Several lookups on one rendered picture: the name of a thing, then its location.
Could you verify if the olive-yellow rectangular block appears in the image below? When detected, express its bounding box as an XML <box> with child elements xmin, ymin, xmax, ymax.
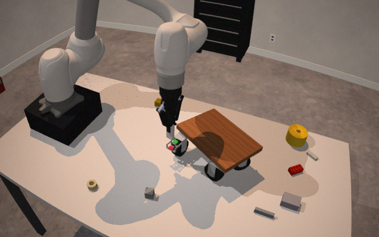
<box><xmin>154</xmin><ymin>98</ymin><xmax>161</xmax><ymax>107</ymax></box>

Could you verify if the dark grey rectangular bar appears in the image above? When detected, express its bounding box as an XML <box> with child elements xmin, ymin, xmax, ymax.
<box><xmin>254</xmin><ymin>207</ymin><xmax>275</xmax><ymax>219</ymax></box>

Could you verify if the red toy brick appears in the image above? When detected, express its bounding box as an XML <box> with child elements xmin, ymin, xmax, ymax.
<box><xmin>288</xmin><ymin>164</ymin><xmax>304</xmax><ymax>175</ymax></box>

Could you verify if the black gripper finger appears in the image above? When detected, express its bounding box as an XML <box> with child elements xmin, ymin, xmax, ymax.
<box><xmin>172</xmin><ymin>95</ymin><xmax>184</xmax><ymax>139</ymax></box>
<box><xmin>156</xmin><ymin>101</ymin><xmax>174</xmax><ymax>140</ymax></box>

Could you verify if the brown wooden dolly with caster wheels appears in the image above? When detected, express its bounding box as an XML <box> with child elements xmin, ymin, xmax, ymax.
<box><xmin>166</xmin><ymin>108</ymin><xmax>263</xmax><ymax>182</ymax></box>

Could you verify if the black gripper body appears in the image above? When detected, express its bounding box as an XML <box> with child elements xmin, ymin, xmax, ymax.
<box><xmin>159</xmin><ymin>87</ymin><xmax>182</xmax><ymax>110</ymax></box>

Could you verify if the yellow short cylinder with center hole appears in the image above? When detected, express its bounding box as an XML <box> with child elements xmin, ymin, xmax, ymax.
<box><xmin>286</xmin><ymin>124</ymin><xmax>308</xmax><ymax>148</ymax></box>

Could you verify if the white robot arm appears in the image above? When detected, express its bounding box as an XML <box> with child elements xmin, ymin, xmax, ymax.
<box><xmin>39</xmin><ymin>0</ymin><xmax>208</xmax><ymax>118</ymax></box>

